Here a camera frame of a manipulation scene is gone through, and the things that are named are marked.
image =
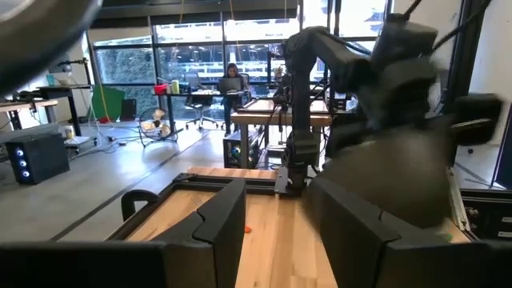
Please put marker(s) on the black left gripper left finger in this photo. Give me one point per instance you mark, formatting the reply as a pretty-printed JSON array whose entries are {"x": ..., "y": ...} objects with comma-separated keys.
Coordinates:
[{"x": 216, "y": 240}]

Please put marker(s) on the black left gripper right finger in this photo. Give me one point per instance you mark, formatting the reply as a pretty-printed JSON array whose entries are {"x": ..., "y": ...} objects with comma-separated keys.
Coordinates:
[{"x": 360, "y": 256}]

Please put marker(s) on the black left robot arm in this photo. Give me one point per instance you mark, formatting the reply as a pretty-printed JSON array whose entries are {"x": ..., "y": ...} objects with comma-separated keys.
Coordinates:
[{"x": 36, "y": 36}]

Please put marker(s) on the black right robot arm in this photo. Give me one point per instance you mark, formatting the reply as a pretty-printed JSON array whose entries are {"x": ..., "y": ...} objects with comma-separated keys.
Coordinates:
[{"x": 300, "y": 100}]

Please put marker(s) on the black electronics box white labels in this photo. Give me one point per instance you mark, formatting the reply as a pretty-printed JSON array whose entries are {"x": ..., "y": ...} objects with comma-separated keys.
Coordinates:
[{"x": 488, "y": 216}]

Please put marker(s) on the large dark panel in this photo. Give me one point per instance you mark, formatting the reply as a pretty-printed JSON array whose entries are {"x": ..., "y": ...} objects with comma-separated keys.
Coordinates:
[{"x": 506, "y": 152}]

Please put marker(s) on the round floor fan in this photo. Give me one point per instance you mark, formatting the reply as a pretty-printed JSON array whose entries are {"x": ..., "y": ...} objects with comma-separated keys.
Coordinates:
[{"x": 158, "y": 127}]

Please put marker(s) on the wooden workbench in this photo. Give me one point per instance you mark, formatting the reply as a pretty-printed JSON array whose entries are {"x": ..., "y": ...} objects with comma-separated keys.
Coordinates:
[{"x": 264, "y": 114}]

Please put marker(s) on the grey office chair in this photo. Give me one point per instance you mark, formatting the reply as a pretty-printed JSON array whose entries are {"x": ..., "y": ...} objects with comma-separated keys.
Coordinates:
[{"x": 198, "y": 102}]

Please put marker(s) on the black office desk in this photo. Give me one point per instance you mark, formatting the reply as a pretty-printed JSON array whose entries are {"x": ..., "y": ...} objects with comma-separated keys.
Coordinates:
[{"x": 192, "y": 94}]

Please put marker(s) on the grey laptop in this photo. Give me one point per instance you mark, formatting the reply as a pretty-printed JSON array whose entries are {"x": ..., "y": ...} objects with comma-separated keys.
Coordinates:
[{"x": 230, "y": 85}]

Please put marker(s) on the light green cup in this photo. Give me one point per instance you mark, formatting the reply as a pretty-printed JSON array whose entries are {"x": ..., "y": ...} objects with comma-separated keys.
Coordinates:
[{"x": 175, "y": 87}]

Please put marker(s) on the red container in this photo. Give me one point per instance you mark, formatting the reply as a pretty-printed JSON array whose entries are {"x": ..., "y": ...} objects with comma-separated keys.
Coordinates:
[{"x": 160, "y": 89}]

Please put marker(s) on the person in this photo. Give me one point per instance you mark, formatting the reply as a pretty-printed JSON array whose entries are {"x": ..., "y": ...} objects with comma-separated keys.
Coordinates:
[{"x": 233, "y": 72}]

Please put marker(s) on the green board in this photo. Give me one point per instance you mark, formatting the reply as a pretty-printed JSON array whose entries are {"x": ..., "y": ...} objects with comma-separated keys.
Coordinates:
[{"x": 108, "y": 102}]

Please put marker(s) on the black computer tower blue lights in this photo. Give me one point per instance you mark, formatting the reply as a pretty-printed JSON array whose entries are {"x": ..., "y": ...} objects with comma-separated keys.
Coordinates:
[{"x": 40, "y": 158}]

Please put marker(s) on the black standing desk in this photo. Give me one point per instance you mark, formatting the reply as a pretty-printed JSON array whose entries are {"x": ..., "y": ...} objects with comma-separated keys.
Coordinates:
[{"x": 64, "y": 90}]

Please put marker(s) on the wooden top side desk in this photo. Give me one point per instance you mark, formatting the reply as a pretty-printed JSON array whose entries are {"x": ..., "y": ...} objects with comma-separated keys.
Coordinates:
[{"x": 24, "y": 105}]

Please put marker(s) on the silver aluminium rail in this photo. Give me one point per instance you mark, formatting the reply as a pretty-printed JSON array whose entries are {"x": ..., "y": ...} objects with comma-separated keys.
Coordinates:
[{"x": 458, "y": 200}]

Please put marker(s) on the black frame post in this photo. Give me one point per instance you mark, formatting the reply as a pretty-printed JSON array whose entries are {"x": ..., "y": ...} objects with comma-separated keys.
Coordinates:
[{"x": 464, "y": 60}]

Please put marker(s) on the black window frame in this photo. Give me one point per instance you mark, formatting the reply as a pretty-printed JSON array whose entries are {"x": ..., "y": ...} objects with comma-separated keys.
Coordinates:
[{"x": 222, "y": 42}]

